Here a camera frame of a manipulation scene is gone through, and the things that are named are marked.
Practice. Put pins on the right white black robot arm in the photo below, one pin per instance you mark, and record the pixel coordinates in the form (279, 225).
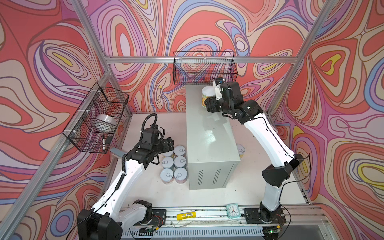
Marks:
(283, 160)

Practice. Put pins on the black wire basket back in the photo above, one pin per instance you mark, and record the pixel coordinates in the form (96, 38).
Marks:
(203, 67)

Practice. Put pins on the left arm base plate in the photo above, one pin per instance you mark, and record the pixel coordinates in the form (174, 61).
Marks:
(157, 219)

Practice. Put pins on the black marker pen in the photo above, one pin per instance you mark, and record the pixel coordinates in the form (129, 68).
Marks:
(103, 143)

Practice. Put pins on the pink label pull-tab can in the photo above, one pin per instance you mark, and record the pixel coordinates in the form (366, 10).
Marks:
(167, 176)

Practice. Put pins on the pull-tab can middle right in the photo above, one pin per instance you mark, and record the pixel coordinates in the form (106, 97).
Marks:
(180, 162)

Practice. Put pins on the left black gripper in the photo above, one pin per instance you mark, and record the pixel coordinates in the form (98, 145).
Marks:
(167, 144)

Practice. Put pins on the grey blue sponge block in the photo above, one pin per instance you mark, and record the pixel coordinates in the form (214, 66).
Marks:
(117, 153)

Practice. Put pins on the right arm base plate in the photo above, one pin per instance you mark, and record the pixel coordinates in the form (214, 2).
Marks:
(264, 216)

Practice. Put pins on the grey metal cabinet box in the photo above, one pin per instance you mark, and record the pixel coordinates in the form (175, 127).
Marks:
(212, 153)

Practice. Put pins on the green orange peach can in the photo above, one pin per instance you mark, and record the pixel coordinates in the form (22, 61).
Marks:
(207, 92)

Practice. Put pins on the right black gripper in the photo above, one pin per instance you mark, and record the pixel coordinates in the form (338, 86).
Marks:
(211, 104)

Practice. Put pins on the black wire basket left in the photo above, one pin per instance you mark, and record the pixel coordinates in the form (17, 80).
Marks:
(85, 134)

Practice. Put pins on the yellow label can right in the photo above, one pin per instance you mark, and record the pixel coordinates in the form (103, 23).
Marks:
(241, 150)

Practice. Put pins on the pull-tab can back left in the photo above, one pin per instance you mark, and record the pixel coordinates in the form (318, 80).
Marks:
(169, 154)

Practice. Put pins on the yellow label tag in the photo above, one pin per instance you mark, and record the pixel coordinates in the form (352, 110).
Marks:
(184, 216)

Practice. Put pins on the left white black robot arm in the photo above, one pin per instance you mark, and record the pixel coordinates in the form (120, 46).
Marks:
(105, 220)

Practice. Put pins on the white tape roll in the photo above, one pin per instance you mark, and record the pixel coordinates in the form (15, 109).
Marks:
(107, 119)

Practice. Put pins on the small green alarm clock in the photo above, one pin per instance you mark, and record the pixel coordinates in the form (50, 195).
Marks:
(233, 211)

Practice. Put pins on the pull-tab can back right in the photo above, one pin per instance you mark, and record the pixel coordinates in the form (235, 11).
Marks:
(179, 150)

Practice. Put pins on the pull-tab can middle left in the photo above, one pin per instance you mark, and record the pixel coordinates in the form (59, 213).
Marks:
(168, 163)

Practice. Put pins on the pull-tab can front right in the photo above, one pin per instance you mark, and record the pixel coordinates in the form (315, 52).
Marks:
(180, 175)

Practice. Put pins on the black wire basket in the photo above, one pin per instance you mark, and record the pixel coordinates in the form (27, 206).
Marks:
(203, 67)
(85, 134)

